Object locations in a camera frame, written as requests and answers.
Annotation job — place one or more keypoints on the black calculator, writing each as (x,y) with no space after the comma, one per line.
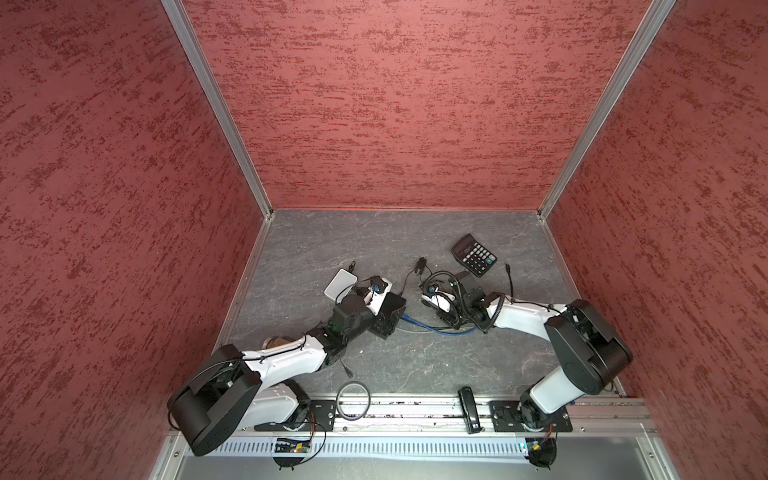
(473,256)

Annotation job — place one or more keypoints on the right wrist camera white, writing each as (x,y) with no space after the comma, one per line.
(441,301)

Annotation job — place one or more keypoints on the black power adapter with cord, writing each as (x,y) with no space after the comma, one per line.
(354,267)

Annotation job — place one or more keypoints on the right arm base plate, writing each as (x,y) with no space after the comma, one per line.
(507,415)

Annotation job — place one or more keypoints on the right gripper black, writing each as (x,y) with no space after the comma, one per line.
(455,322)

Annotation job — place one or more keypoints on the black clip handle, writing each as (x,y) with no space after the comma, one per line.
(469,410)

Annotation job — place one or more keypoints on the black rectangular box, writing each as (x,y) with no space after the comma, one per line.
(389,314)

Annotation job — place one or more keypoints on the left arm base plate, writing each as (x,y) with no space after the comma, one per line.
(316,416)

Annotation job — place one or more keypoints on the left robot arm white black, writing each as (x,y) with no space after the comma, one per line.
(233,389)

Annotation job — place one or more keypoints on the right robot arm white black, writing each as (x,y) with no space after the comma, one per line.
(589,350)

